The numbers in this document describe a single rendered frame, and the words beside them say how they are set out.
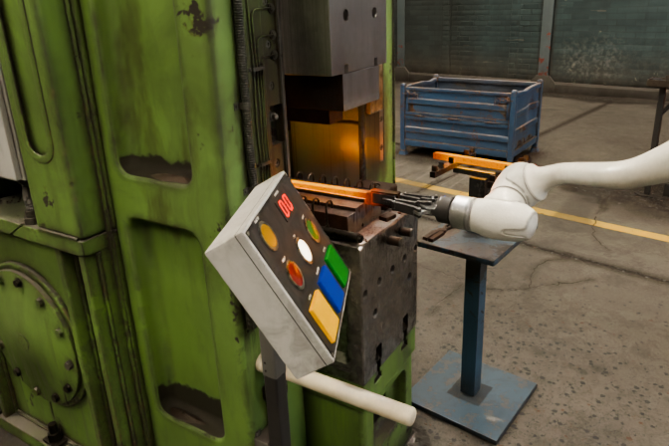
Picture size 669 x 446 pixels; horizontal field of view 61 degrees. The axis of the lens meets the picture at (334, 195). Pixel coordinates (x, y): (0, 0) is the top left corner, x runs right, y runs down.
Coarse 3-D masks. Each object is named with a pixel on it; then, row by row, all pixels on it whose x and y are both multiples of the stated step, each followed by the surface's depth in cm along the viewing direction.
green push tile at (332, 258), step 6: (330, 246) 122; (330, 252) 120; (330, 258) 118; (336, 258) 122; (330, 264) 117; (336, 264) 120; (342, 264) 123; (336, 270) 118; (342, 270) 121; (336, 276) 117; (342, 276) 119; (342, 282) 118
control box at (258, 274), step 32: (256, 192) 116; (288, 192) 117; (256, 224) 96; (288, 224) 109; (224, 256) 92; (256, 256) 92; (288, 256) 101; (320, 256) 115; (256, 288) 94; (288, 288) 95; (320, 288) 107; (256, 320) 96; (288, 320) 95; (288, 352) 97; (320, 352) 96
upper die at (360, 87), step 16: (288, 80) 151; (304, 80) 149; (320, 80) 146; (336, 80) 143; (352, 80) 147; (368, 80) 154; (288, 96) 153; (304, 96) 150; (320, 96) 148; (336, 96) 145; (352, 96) 148; (368, 96) 155
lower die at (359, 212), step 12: (300, 180) 183; (300, 192) 173; (312, 192) 171; (324, 192) 169; (324, 204) 163; (336, 204) 161; (348, 204) 161; (360, 204) 161; (324, 216) 159; (336, 216) 157; (348, 216) 155; (360, 216) 162; (372, 216) 168; (336, 228) 158; (348, 228) 156; (360, 228) 163
